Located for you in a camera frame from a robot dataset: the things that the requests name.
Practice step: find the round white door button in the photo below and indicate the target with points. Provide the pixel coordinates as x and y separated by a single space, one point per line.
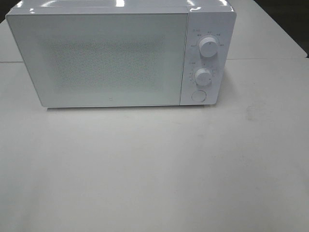
199 96

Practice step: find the white dial knob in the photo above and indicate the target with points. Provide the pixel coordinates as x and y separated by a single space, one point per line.
203 77
208 46

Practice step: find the white microwave door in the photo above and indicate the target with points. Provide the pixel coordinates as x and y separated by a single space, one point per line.
103 60

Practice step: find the white microwave oven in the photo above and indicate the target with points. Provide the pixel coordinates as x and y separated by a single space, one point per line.
204 17

